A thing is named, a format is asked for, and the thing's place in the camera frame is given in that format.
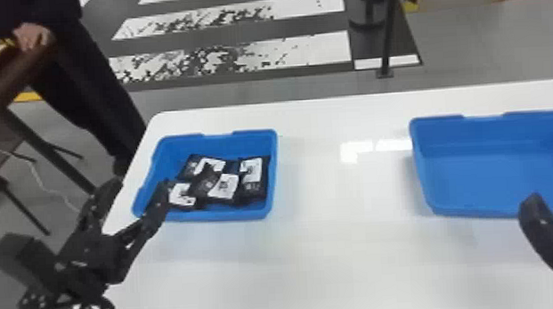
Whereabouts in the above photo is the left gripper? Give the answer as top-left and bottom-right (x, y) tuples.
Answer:
(47, 174), (177, 301)

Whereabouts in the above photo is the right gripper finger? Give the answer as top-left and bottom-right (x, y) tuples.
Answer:
(516, 191), (553, 302)

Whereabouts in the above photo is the blue tray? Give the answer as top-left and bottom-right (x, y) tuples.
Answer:
(127, 127), (282, 227)
(408, 109), (553, 225)

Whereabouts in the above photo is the person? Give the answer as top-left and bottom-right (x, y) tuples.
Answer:
(0, 0), (150, 183)

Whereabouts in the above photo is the brown side table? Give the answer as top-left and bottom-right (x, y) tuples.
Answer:
(0, 33), (100, 240)

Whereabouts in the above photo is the person's hand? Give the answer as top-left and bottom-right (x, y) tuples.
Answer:
(11, 20), (54, 53)

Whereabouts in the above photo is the white cable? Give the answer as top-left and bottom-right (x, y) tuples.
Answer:
(0, 119), (83, 217)

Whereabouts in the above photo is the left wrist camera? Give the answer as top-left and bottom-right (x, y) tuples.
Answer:
(0, 230), (57, 294)

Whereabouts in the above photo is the black post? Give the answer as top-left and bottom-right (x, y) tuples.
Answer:
(372, 0), (406, 80)

